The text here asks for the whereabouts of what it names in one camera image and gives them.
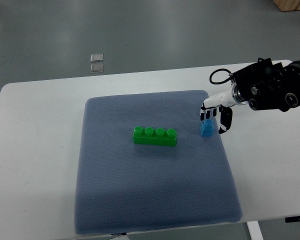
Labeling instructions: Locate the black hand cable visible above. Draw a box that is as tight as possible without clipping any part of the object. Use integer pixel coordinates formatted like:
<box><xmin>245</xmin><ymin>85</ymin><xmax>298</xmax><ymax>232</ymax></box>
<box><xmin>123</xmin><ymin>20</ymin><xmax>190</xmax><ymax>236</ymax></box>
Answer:
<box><xmin>209</xmin><ymin>68</ymin><xmax>234</xmax><ymax>85</ymax></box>

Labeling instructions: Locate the upper metal floor plate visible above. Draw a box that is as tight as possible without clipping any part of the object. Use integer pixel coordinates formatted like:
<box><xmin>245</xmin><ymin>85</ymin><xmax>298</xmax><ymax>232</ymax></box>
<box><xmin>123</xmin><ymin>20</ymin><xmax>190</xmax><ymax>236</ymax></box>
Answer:
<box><xmin>90</xmin><ymin>53</ymin><xmax>104</xmax><ymax>63</ymax></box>

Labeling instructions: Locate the black table control panel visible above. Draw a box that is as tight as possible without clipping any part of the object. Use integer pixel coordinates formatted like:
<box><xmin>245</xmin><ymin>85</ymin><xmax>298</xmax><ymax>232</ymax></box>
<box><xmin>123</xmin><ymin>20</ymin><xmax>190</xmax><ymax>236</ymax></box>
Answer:
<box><xmin>285</xmin><ymin>216</ymin><xmax>300</xmax><ymax>223</ymax></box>

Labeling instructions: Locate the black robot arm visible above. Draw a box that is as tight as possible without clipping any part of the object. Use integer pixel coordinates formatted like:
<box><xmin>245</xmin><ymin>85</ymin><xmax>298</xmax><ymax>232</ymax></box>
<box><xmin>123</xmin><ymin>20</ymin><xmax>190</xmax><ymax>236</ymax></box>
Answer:
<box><xmin>232</xmin><ymin>58</ymin><xmax>300</xmax><ymax>112</ymax></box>

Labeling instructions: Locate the white table leg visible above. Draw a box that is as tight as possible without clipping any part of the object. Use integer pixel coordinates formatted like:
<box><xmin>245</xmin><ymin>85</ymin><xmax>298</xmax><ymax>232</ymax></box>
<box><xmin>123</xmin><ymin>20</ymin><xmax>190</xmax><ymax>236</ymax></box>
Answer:
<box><xmin>246</xmin><ymin>221</ymin><xmax>264</xmax><ymax>240</ymax></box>

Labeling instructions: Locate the blue-grey textured mat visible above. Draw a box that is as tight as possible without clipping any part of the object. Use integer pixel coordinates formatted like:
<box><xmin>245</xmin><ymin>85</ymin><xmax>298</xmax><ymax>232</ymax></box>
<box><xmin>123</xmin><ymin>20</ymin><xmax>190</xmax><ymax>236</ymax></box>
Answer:
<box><xmin>74</xmin><ymin>90</ymin><xmax>242</xmax><ymax>235</ymax></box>

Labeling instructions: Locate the wooden box corner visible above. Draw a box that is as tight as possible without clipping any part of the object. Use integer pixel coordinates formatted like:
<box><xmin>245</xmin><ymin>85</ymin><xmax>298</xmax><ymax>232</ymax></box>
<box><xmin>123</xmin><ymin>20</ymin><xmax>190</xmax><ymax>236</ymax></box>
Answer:
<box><xmin>273</xmin><ymin>0</ymin><xmax>300</xmax><ymax>12</ymax></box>

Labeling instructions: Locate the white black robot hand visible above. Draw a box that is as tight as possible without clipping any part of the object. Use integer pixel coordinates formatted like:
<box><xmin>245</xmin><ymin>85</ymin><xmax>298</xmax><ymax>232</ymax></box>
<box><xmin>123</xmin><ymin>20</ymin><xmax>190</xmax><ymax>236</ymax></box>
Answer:
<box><xmin>200</xmin><ymin>83</ymin><xmax>248</xmax><ymax>134</ymax></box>

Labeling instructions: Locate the small blue block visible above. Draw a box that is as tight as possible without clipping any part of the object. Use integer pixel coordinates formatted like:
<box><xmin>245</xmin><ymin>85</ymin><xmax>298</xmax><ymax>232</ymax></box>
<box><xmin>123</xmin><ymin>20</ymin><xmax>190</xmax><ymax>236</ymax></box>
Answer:
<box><xmin>200</xmin><ymin>119</ymin><xmax>214</xmax><ymax>137</ymax></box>

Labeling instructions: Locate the long green block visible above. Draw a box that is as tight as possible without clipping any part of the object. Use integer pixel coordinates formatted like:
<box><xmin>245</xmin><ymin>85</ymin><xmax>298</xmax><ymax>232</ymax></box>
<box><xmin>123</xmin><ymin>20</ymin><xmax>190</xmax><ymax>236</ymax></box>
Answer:
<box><xmin>132</xmin><ymin>126</ymin><xmax>177</xmax><ymax>147</ymax></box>

